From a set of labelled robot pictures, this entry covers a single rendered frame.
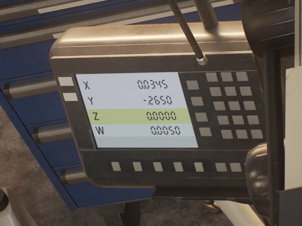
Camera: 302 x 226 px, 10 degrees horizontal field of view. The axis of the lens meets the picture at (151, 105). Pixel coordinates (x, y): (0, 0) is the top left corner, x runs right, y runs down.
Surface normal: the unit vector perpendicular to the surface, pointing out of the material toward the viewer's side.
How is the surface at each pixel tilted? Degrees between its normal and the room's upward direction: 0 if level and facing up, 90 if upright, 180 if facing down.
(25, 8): 56
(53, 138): 90
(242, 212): 50
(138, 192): 90
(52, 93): 90
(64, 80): 71
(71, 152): 90
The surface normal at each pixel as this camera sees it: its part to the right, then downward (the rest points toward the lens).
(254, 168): -0.72, -0.25
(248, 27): -0.67, 0.21
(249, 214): 0.40, -0.31
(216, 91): -0.40, 0.50
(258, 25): -0.29, 0.12
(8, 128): -0.36, -0.65
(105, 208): -0.11, 0.75
